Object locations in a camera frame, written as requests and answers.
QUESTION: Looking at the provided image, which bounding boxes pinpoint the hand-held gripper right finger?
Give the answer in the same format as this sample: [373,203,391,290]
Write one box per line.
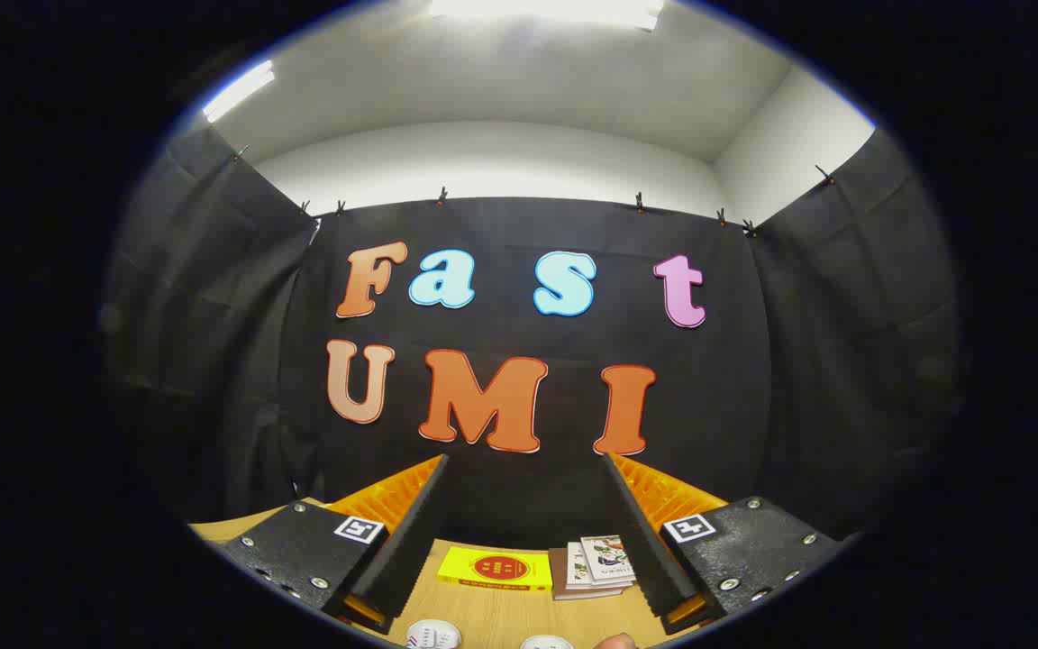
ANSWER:
[600,452,847,636]

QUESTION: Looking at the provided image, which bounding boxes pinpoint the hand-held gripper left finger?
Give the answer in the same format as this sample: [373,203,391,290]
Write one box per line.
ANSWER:
[210,453,451,635]

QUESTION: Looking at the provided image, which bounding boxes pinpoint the white book with illustrated cover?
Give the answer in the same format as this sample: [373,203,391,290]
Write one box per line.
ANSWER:
[579,535,637,582]

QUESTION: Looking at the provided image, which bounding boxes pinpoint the white book with green print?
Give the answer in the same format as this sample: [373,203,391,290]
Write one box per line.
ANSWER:
[566,542,633,591]

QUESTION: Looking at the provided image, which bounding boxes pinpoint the yellow book with red circle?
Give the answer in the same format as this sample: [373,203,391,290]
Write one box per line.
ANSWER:
[436,545,554,593]

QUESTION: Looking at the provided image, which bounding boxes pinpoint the row of black cloth clips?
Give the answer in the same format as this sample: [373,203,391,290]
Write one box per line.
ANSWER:
[232,142,837,239]

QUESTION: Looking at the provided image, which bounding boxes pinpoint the ceiling light panel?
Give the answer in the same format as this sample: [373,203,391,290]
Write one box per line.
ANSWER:
[429,0,666,32]
[202,59,277,124]

